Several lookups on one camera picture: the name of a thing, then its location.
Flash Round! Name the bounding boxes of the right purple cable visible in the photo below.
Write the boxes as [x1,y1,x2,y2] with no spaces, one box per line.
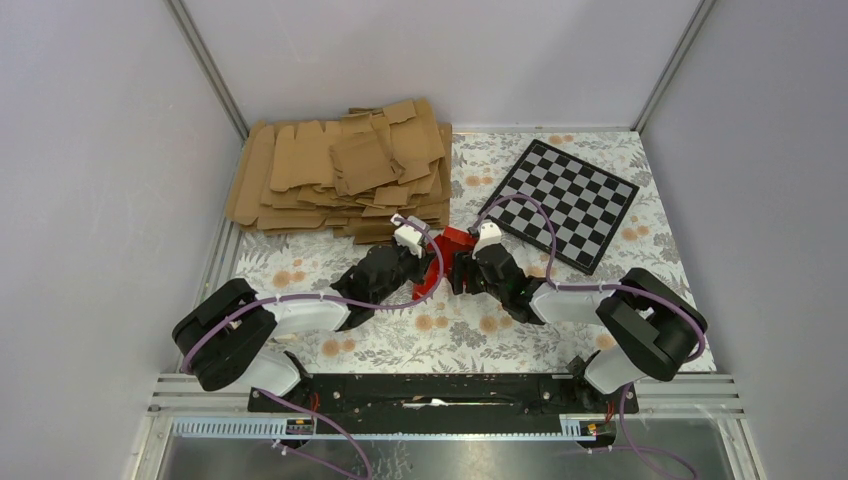
[468,193,709,480]

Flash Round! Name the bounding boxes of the stack of brown cardboard blanks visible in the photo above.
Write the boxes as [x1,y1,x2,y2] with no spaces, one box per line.
[225,97,453,244]

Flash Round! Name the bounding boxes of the black white checkerboard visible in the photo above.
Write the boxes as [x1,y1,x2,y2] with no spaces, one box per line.
[481,140,639,275]

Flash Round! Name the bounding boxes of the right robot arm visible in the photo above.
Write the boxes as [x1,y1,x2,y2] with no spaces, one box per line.
[450,244,708,412]

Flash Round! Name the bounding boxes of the purple cable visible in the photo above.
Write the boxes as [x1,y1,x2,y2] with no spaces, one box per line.
[180,213,446,480]
[468,193,709,480]

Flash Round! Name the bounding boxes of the red paper box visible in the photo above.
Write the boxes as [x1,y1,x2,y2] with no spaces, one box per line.
[412,227,477,300]

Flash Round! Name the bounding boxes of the floral patterned mat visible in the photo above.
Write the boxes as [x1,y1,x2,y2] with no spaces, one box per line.
[233,132,692,373]

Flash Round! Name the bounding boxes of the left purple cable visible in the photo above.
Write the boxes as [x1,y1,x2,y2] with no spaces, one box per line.
[180,213,446,480]

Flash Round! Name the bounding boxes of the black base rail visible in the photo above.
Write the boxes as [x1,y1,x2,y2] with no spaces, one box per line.
[247,373,639,435]

